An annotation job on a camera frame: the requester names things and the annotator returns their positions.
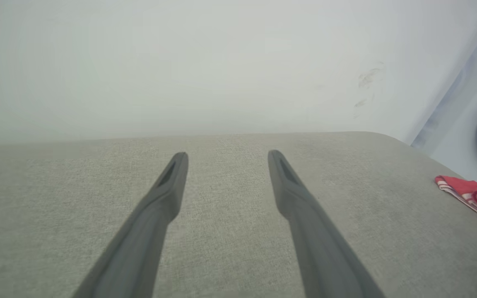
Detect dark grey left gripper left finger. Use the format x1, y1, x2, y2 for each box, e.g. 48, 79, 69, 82
71, 151, 190, 298

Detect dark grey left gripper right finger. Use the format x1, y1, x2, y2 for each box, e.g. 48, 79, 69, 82
267, 149, 385, 298

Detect white washing machine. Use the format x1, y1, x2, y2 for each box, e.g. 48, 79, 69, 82
410, 4, 477, 185

